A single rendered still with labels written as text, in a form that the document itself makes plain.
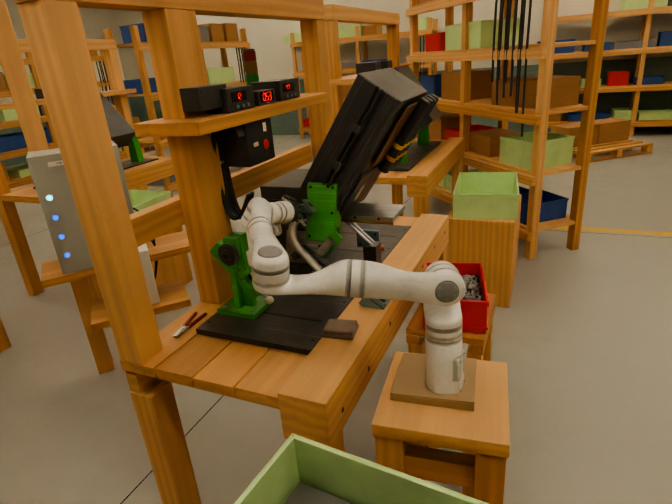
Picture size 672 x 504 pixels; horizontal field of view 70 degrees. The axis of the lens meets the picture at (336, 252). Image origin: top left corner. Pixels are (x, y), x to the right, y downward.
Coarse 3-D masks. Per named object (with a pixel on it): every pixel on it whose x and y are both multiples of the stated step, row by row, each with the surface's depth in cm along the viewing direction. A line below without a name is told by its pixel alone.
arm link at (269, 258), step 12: (252, 228) 130; (264, 228) 128; (252, 240) 125; (264, 240) 120; (276, 240) 121; (264, 252) 114; (276, 252) 114; (252, 264) 114; (264, 264) 111; (276, 264) 112; (288, 264) 115
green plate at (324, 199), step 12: (312, 192) 172; (324, 192) 171; (336, 192) 169; (324, 204) 171; (336, 204) 170; (312, 216) 174; (324, 216) 172; (336, 216) 171; (312, 228) 174; (324, 228) 172; (312, 240) 175; (324, 240) 173
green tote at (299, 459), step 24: (288, 456) 99; (312, 456) 99; (336, 456) 95; (264, 480) 92; (288, 480) 100; (312, 480) 102; (336, 480) 98; (360, 480) 94; (384, 480) 91; (408, 480) 88
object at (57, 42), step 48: (48, 0) 107; (48, 48) 111; (192, 48) 150; (48, 96) 116; (96, 96) 121; (96, 144) 122; (192, 144) 154; (96, 192) 123; (192, 192) 160; (96, 240) 130; (192, 240) 168; (144, 288) 141; (144, 336) 142
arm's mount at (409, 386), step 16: (400, 368) 134; (416, 368) 134; (464, 368) 132; (400, 384) 127; (416, 384) 126; (464, 384) 125; (400, 400) 124; (416, 400) 122; (432, 400) 121; (448, 400) 119; (464, 400) 118
